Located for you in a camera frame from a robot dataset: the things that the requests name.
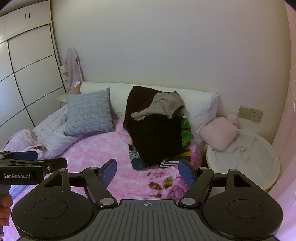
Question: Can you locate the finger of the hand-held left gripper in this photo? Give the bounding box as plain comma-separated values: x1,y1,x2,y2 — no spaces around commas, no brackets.
0,158,68,174
0,151,38,161

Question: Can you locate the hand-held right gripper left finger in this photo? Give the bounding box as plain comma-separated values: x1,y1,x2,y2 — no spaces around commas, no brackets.
37,159,117,208

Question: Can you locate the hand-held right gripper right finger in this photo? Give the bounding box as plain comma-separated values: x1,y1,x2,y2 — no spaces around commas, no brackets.
179,159,264,207

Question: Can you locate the grey shirt with black sleeves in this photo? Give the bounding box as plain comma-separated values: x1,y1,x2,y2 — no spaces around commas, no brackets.
131,91,185,121

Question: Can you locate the person's left hand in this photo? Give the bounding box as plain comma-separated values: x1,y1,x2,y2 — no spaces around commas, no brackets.
0,194,14,226

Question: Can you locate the pale pink blanket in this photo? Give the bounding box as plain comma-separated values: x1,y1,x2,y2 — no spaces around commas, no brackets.
0,129,44,160

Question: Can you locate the black white striped garment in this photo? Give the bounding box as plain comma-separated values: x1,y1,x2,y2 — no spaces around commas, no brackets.
159,152,192,168

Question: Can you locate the lavender striped quilt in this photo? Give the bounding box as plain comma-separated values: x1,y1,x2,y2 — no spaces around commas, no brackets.
32,103,87,158

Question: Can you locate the blue striped garment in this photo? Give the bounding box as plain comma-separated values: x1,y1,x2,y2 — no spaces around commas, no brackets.
128,144,148,171

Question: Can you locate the pink floral bed sheet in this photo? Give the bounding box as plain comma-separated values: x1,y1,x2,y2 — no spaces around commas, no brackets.
0,117,203,241

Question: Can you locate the green garment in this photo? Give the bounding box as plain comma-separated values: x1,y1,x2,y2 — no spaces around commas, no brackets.
180,111,194,146

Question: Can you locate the pile of dark clothes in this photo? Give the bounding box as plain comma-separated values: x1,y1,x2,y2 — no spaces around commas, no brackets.
122,86,192,167

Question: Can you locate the pink square cushion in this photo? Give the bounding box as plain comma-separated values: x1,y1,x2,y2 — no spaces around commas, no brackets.
200,116,238,151

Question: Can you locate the grey checked pillow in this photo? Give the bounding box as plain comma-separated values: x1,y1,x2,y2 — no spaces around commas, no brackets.
63,88,116,136

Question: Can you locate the white nightstand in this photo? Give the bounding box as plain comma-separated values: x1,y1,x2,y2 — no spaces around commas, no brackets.
56,93,70,108

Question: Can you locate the white round table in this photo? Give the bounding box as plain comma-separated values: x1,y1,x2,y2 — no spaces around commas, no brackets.
206,130,281,193

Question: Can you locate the pink plush toy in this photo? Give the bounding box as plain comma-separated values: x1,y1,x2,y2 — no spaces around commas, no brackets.
226,113,239,127

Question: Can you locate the long white pillow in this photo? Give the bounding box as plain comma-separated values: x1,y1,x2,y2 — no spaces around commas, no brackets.
80,82,219,139

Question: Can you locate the white wardrobe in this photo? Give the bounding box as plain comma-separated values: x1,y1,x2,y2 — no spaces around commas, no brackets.
0,0,67,149

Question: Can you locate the hanging pale pink garment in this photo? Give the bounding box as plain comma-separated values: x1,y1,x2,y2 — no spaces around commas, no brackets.
65,47,84,93

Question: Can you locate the beige wall switch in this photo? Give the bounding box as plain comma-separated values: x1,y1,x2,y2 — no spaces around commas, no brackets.
238,105,251,120

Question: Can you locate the beige wall socket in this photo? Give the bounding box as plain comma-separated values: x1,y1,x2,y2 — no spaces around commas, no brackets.
250,108,263,123

